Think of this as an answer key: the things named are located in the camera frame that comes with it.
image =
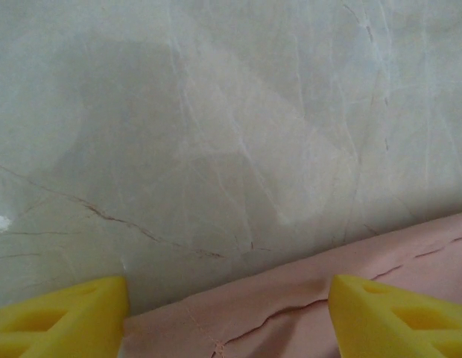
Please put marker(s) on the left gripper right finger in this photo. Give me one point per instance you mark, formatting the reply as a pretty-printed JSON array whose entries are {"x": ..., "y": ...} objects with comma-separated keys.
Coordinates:
[{"x": 365, "y": 320}]

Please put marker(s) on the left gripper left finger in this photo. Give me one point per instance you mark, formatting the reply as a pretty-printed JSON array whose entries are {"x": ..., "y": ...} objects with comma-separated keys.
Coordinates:
[{"x": 85, "y": 320}]

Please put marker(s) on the pink shorts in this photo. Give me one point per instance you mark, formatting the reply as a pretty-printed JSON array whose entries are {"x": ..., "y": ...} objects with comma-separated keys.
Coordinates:
[{"x": 253, "y": 317}]

